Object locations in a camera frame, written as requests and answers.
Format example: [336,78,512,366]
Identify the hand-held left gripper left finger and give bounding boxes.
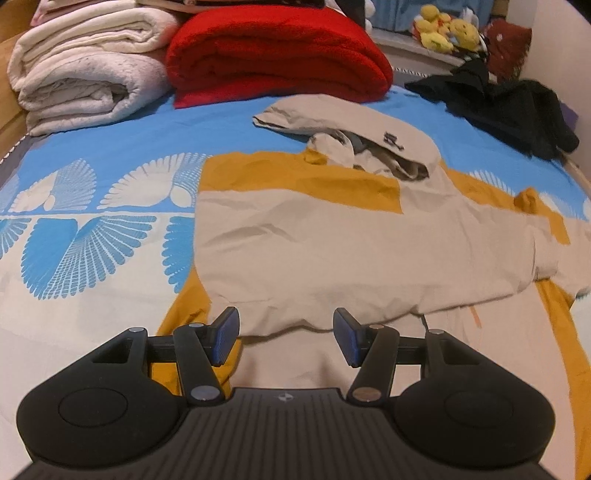
[90,306,241,407]

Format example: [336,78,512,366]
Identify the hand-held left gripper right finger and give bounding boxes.
[333,308,468,405]

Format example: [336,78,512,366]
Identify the beige and mustard jacket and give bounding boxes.
[156,94,591,445]

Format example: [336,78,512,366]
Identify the blue patterned bed sheet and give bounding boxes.
[0,82,591,480]

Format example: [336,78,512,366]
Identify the folded red blanket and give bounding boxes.
[165,8,394,110]

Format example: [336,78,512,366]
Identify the black garment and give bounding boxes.
[405,57,581,162]

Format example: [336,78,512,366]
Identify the folded white blanket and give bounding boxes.
[8,0,180,137]

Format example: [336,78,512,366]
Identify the yellow plush toys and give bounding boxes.
[412,4,482,55]

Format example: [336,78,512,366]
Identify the folded pink cloth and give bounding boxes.
[137,0,326,16]

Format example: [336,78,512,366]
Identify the brown plush cushion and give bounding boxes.
[484,18,533,84]

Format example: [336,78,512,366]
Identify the tan wooden bed frame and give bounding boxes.
[0,0,40,155]

